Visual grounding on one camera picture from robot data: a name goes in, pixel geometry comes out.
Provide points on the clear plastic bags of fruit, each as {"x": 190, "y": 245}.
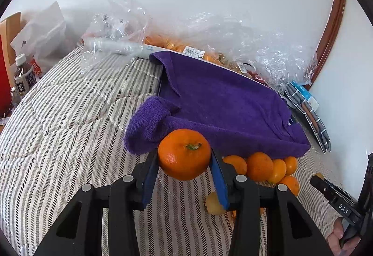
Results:
{"x": 127, "y": 32}

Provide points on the striped quilt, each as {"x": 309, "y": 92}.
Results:
{"x": 68, "y": 131}

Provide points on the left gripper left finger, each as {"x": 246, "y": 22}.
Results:
{"x": 78, "y": 229}

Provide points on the large orange with stem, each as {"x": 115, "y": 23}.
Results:
{"x": 184, "y": 154}

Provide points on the small orange far left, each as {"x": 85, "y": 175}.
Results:
{"x": 318, "y": 174}

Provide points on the drink bottle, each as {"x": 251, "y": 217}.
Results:
{"x": 24, "y": 76}

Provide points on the purple towel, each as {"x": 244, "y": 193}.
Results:
{"x": 237, "y": 115}

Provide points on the person's right hand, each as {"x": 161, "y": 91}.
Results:
{"x": 336, "y": 235}

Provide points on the white plastic bag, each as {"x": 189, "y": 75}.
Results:
{"x": 43, "y": 39}

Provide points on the oval yellow-orange fruit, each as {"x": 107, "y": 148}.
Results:
{"x": 278, "y": 173}

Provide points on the small orange front left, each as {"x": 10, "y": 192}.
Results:
{"x": 292, "y": 183}

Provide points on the blue white tissue pack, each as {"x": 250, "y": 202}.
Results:
{"x": 307, "y": 95}

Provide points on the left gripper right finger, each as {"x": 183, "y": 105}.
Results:
{"x": 290, "y": 230}

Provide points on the grey checked folded cloth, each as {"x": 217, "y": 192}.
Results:
{"x": 314, "y": 121}

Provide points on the dark-spotted orange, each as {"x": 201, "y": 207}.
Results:
{"x": 238, "y": 163}

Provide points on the wooden frame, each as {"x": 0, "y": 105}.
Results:
{"x": 329, "y": 35}

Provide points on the red paper bag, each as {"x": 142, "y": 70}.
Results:
{"x": 5, "y": 89}

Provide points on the small orange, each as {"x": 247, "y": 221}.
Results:
{"x": 318, "y": 174}
{"x": 292, "y": 183}
{"x": 291, "y": 165}

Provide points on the yellow-green small fruit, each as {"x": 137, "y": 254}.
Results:
{"x": 213, "y": 205}

